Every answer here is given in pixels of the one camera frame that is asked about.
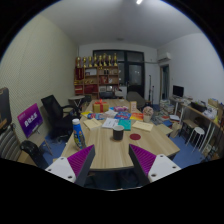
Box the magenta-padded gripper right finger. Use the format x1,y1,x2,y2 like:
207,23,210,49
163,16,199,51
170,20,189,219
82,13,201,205
128,143,182,187

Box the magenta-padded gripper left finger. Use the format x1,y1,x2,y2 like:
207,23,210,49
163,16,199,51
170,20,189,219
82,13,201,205
44,144,96,188

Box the blue drink bottle white cap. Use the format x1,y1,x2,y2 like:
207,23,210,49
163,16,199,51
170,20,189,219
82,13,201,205
71,118,87,150

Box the flat round red coaster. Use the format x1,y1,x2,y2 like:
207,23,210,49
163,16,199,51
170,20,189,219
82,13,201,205
129,133,142,141

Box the beige envelope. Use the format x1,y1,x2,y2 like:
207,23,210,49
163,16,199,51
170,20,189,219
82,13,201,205
131,120,154,132

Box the white round stool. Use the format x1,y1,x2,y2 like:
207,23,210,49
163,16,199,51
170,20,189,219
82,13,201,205
185,126,206,148

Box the beige book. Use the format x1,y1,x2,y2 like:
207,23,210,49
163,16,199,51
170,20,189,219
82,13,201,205
83,118,103,130

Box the black office chair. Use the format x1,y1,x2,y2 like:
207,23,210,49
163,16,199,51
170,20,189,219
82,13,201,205
40,94,80,139

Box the dark grey cup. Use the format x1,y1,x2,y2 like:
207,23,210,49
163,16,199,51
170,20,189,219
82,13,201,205
112,125,125,141

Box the purple sign board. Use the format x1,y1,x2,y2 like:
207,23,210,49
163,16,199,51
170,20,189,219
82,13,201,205
17,102,44,139

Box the orange book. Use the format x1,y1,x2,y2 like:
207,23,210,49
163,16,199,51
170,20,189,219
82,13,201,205
129,112,144,122

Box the teal book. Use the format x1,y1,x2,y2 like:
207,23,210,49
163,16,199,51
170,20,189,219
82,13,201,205
118,119,132,131

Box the pink flowers in white pot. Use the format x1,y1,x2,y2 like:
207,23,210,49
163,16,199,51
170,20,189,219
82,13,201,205
142,105,155,123

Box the stack of books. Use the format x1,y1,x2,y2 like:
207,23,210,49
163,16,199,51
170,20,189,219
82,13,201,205
159,99,175,116

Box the colourful picture book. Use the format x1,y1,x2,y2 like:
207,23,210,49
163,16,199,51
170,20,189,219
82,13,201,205
87,112,108,121

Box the wooden side desk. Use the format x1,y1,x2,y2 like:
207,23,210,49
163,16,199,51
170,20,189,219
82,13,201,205
169,96,224,158

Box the blue and red book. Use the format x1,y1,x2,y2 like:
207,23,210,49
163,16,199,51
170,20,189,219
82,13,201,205
114,111,132,120

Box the white booklet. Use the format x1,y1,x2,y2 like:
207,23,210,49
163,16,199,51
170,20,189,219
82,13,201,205
101,117,120,130

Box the small round white table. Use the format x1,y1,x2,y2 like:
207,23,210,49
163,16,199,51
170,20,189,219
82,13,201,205
68,95,86,109

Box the yellow gift box red ribbon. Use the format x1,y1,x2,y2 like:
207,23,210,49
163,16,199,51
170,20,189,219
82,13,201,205
92,99,110,114

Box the white paper sheet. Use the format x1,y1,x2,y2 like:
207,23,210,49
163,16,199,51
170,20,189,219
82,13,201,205
104,109,118,119

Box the grey chair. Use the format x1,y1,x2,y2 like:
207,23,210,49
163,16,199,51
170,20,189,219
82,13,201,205
125,91,147,109

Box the black computer monitor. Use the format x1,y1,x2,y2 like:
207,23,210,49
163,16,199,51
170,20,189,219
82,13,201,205
172,84,185,98

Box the wooden shelf unit with trophies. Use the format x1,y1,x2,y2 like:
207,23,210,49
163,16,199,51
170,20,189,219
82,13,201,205
73,52,120,98

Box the black framed glass door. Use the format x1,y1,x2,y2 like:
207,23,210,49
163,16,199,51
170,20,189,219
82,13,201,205
92,49,146,98

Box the white air conditioner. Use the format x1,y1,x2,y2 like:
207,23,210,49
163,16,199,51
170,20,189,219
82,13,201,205
157,52,173,63

